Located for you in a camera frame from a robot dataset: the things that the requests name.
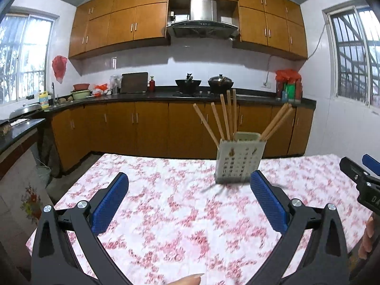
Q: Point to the large barred window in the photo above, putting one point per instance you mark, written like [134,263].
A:
[353,59]

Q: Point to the wooden wall cabinet unit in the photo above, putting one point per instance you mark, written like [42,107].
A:
[124,23]

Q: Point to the pale green plastic basin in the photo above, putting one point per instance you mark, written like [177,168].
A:
[80,95]

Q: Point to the red plastic basin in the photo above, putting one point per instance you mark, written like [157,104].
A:
[81,86]

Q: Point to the orange plastic bag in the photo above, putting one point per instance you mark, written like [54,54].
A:
[100,90]

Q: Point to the pale green perforated chopstick holder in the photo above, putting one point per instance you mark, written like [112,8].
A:
[237,160]

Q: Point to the person's left hand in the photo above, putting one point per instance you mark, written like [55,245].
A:
[187,280]

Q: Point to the barred window with white frame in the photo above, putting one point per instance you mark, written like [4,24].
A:
[26,59]

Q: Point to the red plastic bag on wall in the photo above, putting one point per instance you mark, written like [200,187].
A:
[59,66]

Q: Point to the white wall outlet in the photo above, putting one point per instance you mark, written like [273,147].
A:
[266,84]

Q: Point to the red floral tablecloth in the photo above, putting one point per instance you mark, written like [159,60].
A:
[178,213]

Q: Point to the steel round pan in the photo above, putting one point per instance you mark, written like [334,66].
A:
[25,111]

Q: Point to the wooden chopstick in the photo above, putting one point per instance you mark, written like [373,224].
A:
[234,109]
[204,123]
[218,121]
[225,115]
[274,121]
[281,121]
[230,109]

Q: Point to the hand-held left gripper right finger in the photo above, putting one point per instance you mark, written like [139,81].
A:
[267,202]

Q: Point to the dark red sauce bottle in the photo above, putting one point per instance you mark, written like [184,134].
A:
[299,90]
[279,90]

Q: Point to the yellow dish soap bottle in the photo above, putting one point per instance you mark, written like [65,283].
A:
[44,101]

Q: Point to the black wok with lid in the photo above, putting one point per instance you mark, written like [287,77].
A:
[220,83]

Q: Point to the black open wok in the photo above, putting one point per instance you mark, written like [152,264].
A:
[188,84]

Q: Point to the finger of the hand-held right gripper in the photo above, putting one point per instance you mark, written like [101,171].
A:
[372,163]
[353,172]

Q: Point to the person's right hand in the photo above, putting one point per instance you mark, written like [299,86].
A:
[366,240]

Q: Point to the brown cutting board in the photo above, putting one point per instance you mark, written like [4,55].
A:
[133,83]

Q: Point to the wooden base cabinet unit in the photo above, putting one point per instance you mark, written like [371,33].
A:
[148,127]

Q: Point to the green bottle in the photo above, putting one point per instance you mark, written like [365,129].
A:
[291,92]

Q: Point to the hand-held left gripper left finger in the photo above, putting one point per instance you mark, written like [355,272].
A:
[109,202]

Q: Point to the steel range hood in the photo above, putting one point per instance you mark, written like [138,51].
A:
[203,25]

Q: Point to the clear jars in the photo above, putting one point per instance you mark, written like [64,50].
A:
[115,84]

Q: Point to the red plastic bag over bottles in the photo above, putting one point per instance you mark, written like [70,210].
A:
[288,74]

